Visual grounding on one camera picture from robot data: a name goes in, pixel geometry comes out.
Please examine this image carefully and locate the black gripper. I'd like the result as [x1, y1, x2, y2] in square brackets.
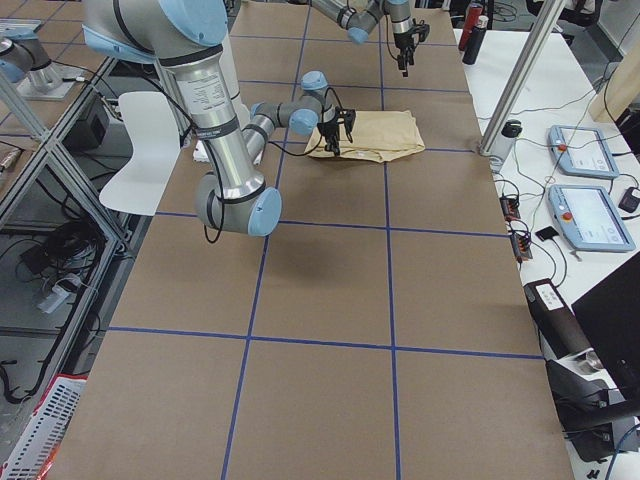
[317, 107, 356, 156]
[391, 18, 430, 77]

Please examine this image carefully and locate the cream long-sleeve printed shirt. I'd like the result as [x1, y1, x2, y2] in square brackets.
[305, 109, 426, 164]

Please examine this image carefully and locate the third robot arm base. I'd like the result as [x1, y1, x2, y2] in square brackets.
[1, 27, 75, 101]

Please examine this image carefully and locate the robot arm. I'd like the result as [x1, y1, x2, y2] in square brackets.
[290, 0, 430, 77]
[83, 1, 356, 237]

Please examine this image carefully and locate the black thermos bottle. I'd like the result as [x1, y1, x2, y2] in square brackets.
[462, 15, 489, 65]

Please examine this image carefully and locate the red thermos bottle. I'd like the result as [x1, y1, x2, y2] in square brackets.
[458, 1, 484, 51]

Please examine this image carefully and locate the clear water bottle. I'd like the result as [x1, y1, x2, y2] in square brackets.
[489, 119, 523, 174]

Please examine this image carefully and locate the upper teach pendant tablet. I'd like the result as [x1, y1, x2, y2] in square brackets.
[548, 125, 620, 180]

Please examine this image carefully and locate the teach pendant tablet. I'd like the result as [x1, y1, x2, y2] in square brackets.
[547, 185, 636, 253]
[548, 125, 620, 180]

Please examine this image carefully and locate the white moulded chair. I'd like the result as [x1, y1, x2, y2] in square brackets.
[99, 91, 181, 216]

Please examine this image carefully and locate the lower teach pendant tablet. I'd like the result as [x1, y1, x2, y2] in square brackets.
[547, 185, 636, 253]

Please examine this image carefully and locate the black monitor screen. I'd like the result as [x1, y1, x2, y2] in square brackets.
[572, 255, 640, 399]

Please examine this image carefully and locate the white perforated basket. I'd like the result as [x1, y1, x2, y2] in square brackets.
[1, 374, 87, 479]

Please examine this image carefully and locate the aluminium frame post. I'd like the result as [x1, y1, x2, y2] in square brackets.
[478, 0, 564, 156]

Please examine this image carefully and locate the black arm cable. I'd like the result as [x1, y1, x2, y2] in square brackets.
[149, 74, 351, 246]

